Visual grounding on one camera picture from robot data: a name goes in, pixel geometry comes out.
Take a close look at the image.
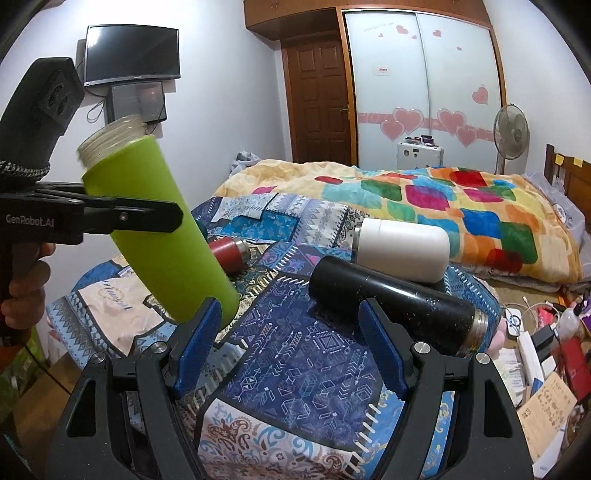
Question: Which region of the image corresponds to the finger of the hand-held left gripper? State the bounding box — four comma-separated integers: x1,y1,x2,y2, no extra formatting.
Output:
81,196,184,237
34,181,89,197

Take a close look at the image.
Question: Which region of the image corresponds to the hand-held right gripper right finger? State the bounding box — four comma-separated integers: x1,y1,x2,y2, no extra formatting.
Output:
358,298,536,480

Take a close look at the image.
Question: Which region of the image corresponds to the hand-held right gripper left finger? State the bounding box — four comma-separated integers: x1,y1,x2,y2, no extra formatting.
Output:
46,298,223,480

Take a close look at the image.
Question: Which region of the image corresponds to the green thermos bottle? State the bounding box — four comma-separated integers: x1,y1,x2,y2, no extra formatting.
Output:
76,114,241,324

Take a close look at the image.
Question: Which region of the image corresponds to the person's left hand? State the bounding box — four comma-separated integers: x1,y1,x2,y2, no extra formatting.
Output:
0,242,57,329

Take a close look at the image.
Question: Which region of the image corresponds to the black bottle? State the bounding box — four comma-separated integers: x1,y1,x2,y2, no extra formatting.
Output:
309,256,491,359

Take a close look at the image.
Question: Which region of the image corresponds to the blue patterned blanket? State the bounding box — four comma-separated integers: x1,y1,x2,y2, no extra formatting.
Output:
45,193,505,480

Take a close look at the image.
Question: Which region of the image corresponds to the red bottle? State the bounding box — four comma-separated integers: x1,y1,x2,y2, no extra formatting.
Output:
208,236,251,274

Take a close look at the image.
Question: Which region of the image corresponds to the pile of clothes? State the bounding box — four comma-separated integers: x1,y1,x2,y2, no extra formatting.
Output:
229,150,265,175

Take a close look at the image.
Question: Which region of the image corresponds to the green bag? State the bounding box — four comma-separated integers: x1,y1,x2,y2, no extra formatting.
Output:
0,342,48,418

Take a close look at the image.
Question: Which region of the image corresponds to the black power adapter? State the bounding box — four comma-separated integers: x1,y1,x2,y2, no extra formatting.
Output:
530,324,563,357

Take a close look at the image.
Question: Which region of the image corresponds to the colourful checked blanket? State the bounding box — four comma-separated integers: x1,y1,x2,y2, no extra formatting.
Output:
214,159,584,284

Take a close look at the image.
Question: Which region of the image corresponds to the white plastic bottle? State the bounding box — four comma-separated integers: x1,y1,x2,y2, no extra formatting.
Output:
555,308,581,343

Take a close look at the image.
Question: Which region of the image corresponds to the red book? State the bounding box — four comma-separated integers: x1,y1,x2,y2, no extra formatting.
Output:
560,331,591,398

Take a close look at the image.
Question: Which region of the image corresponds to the white case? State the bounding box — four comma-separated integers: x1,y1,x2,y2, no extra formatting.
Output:
397,140,445,169

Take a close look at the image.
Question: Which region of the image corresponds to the brown wooden door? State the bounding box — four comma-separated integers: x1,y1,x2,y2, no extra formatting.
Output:
281,39,354,165

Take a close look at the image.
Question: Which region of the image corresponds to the clear plastic bag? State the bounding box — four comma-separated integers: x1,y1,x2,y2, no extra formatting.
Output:
525,172,591,241

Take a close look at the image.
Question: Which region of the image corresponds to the wooden overhead cabinet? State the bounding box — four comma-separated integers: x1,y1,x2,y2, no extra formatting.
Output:
242,0,493,43

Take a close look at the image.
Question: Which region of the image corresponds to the standing fan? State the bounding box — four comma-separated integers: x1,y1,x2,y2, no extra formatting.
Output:
492,104,531,175

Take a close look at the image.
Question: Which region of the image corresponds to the wooden headboard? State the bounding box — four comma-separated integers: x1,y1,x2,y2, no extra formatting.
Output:
545,143,591,219

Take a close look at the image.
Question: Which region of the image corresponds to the wardrobe with heart stickers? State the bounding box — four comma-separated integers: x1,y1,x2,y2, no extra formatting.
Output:
342,6,509,177

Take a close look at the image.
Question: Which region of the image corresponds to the braided cable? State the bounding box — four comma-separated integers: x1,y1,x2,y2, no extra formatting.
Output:
0,158,51,179

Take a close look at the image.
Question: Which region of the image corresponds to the wall television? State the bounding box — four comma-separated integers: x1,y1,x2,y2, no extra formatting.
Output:
83,25,181,88

